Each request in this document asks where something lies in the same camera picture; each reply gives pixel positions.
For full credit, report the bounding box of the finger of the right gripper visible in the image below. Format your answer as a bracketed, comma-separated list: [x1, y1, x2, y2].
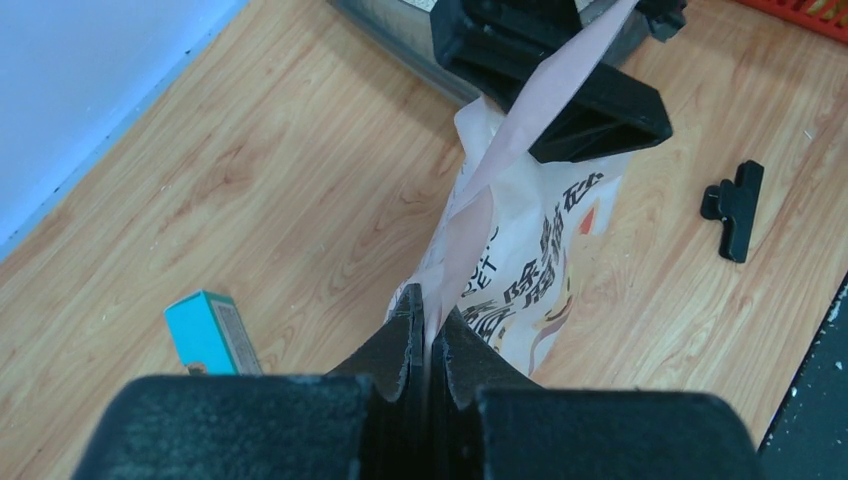
[529, 63, 673, 163]
[429, 0, 583, 100]

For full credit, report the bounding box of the teal box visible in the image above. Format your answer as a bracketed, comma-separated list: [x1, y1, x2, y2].
[164, 290, 262, 376]

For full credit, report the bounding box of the black bag clip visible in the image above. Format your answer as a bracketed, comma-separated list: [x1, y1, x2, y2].
[700, 160, 764, 264]

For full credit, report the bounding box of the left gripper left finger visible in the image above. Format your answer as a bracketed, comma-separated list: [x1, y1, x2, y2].
[74, 284, 426, 479]

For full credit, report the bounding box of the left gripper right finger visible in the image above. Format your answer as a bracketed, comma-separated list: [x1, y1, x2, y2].
[431, 312, 764, 479]

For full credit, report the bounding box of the red plastic basket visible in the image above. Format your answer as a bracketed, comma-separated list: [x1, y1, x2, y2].
[739, 0, 847, 29]

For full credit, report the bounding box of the grey litter box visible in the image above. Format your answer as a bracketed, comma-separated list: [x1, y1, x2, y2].
[327, 0, 651, 106]

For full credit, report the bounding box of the pink cat litter bag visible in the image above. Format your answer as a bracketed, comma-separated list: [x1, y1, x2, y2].
[411, 1, 635, 375]

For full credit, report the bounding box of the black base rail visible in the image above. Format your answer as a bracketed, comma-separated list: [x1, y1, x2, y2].
[758, 281, 847, 480]

